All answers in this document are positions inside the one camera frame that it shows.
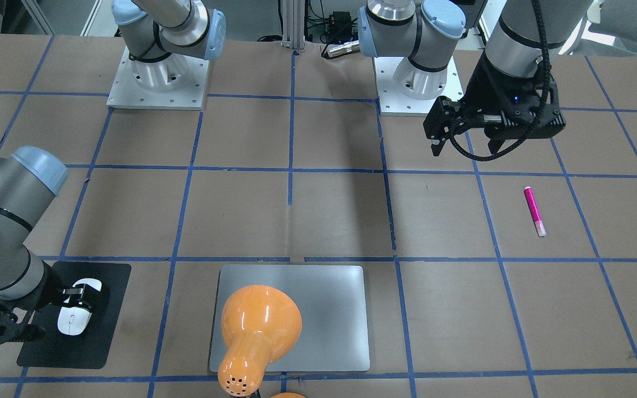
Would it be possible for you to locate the black mousepad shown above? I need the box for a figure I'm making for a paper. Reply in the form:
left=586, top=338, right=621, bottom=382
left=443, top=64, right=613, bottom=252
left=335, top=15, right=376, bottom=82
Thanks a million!
left=16, top=261, right=132, bottom=369

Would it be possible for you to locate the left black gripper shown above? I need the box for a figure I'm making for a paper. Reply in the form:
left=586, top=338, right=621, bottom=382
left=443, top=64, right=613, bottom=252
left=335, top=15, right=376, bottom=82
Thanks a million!
left=423, top=54, right=566, bottom=156

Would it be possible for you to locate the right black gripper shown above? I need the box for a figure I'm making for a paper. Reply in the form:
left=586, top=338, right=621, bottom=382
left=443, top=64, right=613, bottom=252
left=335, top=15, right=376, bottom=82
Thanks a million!
left=0, top=262, right=103, bottom=344

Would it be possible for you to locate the silver cylindrical connector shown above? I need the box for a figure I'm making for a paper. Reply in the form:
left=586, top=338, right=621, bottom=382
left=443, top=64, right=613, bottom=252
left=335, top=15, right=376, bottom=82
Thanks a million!
left=321, top=40, right=361, bottom=60

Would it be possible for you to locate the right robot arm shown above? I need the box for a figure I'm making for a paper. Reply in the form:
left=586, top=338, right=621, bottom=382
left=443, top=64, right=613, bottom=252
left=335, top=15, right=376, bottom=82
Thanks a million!
left=0, top=1, right=227, bottom=344

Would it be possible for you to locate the aluminium frame post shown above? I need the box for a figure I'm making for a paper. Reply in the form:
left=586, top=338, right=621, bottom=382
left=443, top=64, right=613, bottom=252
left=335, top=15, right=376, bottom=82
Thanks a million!
left=280, top=1, right=306, bottom=53

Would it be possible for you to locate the orange desk lamp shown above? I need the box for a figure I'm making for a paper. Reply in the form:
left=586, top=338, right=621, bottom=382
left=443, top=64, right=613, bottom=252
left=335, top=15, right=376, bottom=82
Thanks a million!
left=217, top=285, right=303, bottom=397

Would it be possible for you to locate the white computer mouse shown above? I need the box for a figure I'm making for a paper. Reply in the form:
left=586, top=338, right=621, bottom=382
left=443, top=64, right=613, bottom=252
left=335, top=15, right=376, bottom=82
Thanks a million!
left=56, top=278, right=101, bottom=336

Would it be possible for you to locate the pink marker pen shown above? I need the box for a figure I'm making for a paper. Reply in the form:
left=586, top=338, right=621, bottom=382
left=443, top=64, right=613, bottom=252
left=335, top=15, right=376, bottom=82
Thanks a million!
left=523, top=186, right=547, bottom=237

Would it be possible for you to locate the black braided cable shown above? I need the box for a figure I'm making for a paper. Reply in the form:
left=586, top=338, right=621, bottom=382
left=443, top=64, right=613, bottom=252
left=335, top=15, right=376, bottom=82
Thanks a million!
left=449, top=0, right=555, bottom=163

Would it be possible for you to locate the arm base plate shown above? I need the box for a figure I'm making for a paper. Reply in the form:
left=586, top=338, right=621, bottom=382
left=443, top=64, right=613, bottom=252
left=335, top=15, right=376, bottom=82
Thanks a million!
left=373, top=56, right=463, bottom=117
left=107, top=49, right=211, bottom=111

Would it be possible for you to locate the silver laptop notebook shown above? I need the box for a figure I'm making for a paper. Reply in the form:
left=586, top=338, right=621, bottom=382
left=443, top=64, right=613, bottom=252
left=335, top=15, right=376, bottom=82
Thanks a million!
left=209, top=264, right=370, bottom=373

